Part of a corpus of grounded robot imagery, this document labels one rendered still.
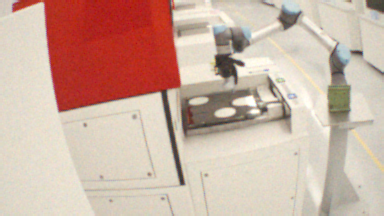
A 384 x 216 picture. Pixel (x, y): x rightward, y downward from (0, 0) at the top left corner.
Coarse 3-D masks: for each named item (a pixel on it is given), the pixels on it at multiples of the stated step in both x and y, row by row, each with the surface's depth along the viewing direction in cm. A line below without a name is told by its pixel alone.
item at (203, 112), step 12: (204, 96) 235; (216, 96) 232; (228, 96) 230; (240, 96) 227; (192, 108) 222; (204, 108) 219; (216, 108) 217; (240, 108) 212; (252, 108) 210; (192, 120) 208; (204, 120) 205
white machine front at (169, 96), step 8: (168, 96) 154; (168, 104) 154; (176, 104) 205; (168, 112) 155; (176, 112) 191; (168, 120) 157; (176, 120) 179; (168, 128) 158; (176, 128) 161; (176, 136) 159; (176, 144) 160; (176, 152) 161; (176, 160) 163; (184, 168) 179; (184, 176) 166; (184, 184) 167
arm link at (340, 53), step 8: (288, 0) 202; (288, 8) 199; (296, 8) 199; (280, 16) 212; (288, 16) 203; (296, 16) 200; (304, 16) 201; (296, 24) 204; (304, 24) 200; (312, 24) 198; (312, 32) 199; (320, 32) 197; (320, 40) 198; (328, 40) 195; (328, 48) 197; (336, 48) 192; (344, 48) 191; (336, 56) 194; (344, 56) 190; (336, 64) 199; (344, 64) 193
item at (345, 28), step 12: (324, 0) 668; (336, 0) 637; (348, 0) 572; (360, 0) 545; (324, 12) 691; (336, 12) 617; (348, 12) 563; (360, 12) 554; (324, 24) 717; (336, 24) 639; (348, 24) 572; (336, 36) 659; (348, 36) 589; (360, 36) 572; (360, 48) 582
